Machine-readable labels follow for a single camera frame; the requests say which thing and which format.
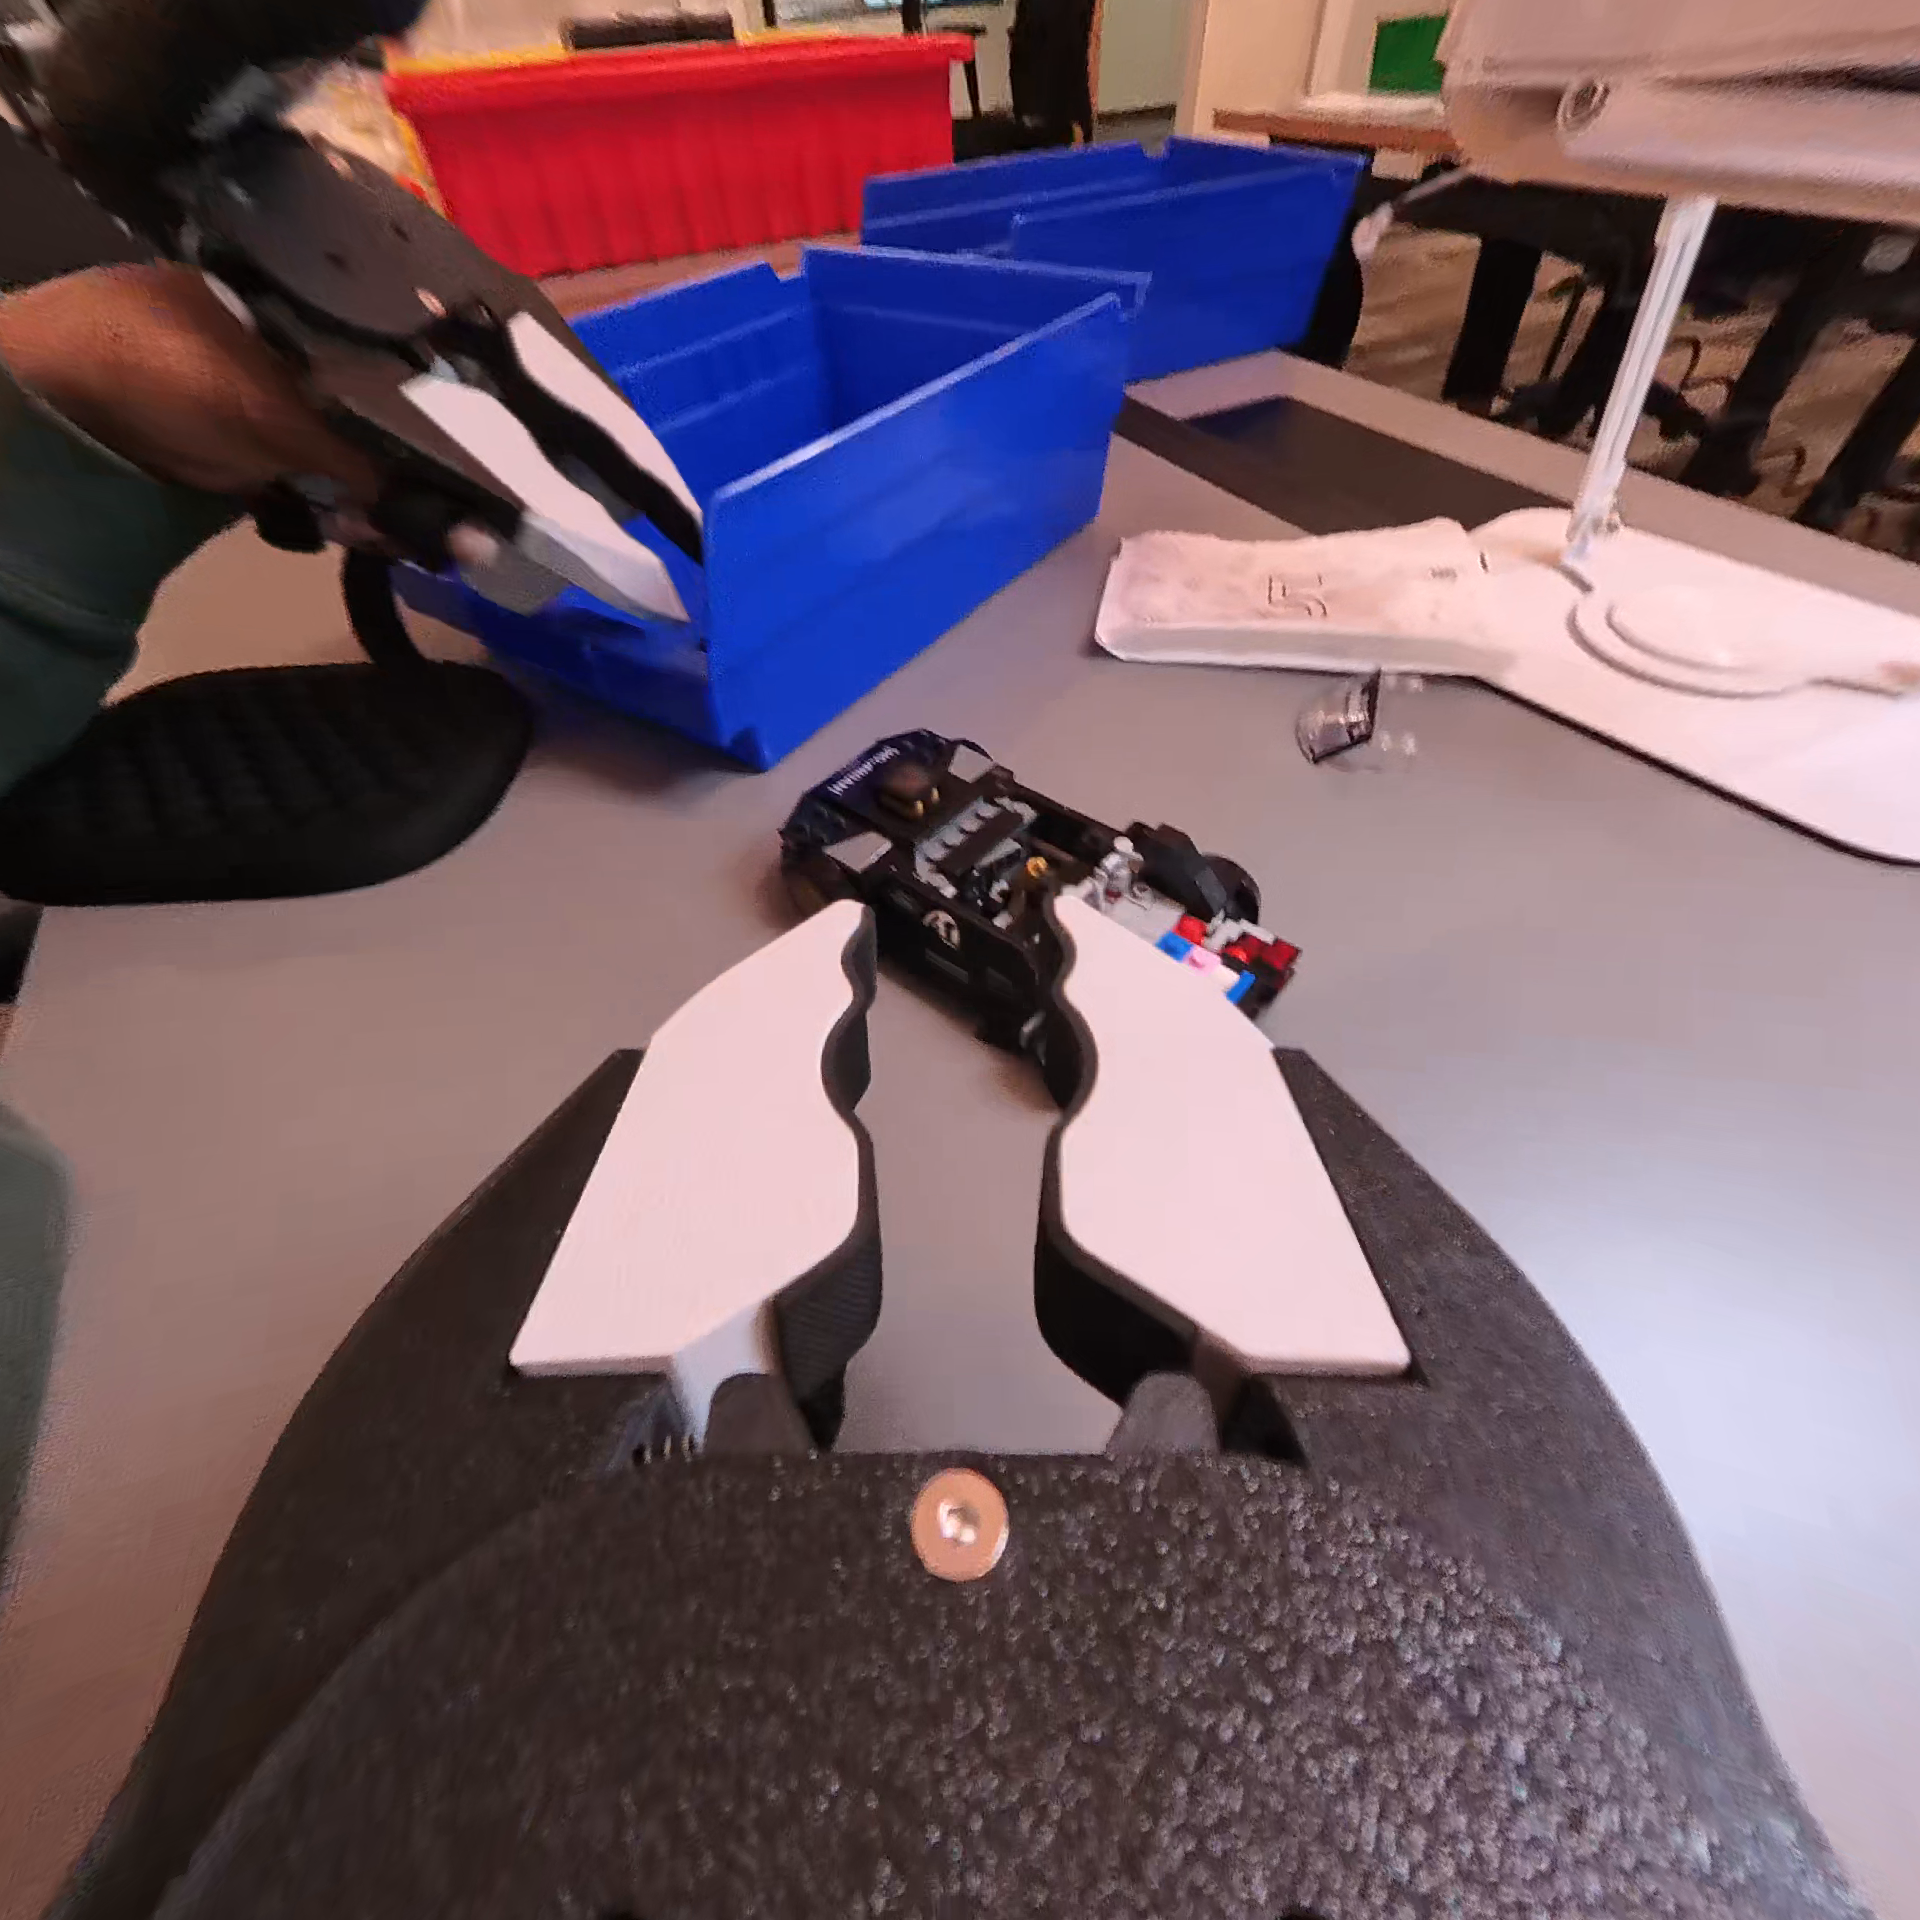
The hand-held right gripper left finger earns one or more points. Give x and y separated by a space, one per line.
720 1170

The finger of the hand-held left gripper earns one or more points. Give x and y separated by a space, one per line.
509 465
594 406

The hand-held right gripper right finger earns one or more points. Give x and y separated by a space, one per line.
1216 1202

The blue plastic bin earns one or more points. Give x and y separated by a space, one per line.
901 526
1244 257

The black lego car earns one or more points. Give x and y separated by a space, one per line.
961 886

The clear lego windshield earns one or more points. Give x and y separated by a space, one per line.
1345 728

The white book stand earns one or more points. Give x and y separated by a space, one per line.
1724 662

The person's left forearm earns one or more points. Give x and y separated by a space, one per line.
76 571

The person's left hand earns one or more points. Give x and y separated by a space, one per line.
151 375

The red plastic bin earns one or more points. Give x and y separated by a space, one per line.
675 150

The black wrist rest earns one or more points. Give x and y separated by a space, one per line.
256 781

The printed white paper bag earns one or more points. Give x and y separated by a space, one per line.
1276 600

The green box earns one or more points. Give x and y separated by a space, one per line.
1408 53

